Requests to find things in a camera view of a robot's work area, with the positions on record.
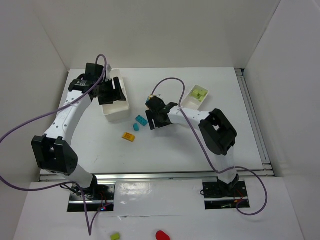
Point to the red object at edge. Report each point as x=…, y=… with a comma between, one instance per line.
x=161, y=235

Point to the white divided container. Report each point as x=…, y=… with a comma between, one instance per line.
x=195, y=98
x=119, y=109

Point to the lime green lego brick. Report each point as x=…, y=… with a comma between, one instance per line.
x=195, y=95
x=201, y=95

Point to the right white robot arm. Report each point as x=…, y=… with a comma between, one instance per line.
x=217, y=132

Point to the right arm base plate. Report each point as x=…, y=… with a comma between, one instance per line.
x=215, y=198

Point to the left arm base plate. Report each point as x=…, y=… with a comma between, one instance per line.
x=103, y=198

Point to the pale green lego brick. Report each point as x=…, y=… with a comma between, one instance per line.
x=198, y=91

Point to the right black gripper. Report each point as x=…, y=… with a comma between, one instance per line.
x=159, y=115

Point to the small teal lego brick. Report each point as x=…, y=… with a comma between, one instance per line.
x=136, y=127

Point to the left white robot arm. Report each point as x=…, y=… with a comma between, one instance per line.
x=52, y=150

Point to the orange lego brick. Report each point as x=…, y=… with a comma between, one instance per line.
x=128, y=136

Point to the green lego outside workspace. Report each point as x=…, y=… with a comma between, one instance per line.
x=115, y=236

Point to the aluminium rail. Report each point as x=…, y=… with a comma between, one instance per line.
x=158, y=176
x=253, y=120

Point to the long teal lego brick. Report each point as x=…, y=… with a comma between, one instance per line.
x=141, y=120

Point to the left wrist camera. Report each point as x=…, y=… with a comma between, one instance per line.
x=108, y=68

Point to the multicolour lego tower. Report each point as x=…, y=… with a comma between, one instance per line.
x=149, y=101

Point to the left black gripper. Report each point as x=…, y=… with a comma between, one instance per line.
x=105, y=91

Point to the aluminium rail right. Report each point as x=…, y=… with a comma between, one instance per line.
x=253, y=120

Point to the aluminium rail front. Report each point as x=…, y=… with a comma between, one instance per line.
x=158, y=176

